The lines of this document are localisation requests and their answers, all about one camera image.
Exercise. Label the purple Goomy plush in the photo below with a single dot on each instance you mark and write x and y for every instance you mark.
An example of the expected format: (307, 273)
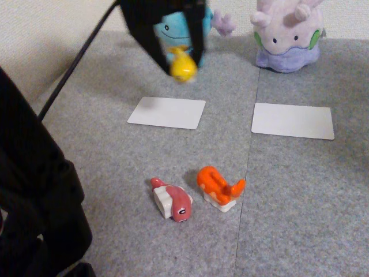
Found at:
(288, 37)

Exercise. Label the blue Wooper plush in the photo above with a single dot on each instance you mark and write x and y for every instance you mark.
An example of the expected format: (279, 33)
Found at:
(174, 31)

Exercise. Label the orange shrimp sushi toy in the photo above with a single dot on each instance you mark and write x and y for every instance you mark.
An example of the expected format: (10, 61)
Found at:
(213, 184)

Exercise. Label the yellow egg sushi toy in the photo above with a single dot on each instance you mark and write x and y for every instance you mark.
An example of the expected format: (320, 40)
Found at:
(183, 67)

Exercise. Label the white blank card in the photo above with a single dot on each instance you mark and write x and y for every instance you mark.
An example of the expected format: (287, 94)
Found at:
(167, 114)
(292, 121)

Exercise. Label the red tuna sushi toy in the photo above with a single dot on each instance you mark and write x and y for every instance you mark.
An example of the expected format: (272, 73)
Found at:
(178, 202)

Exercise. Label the grey felt mat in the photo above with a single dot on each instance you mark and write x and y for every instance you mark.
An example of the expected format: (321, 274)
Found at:
(302, 187)
(115, 173)

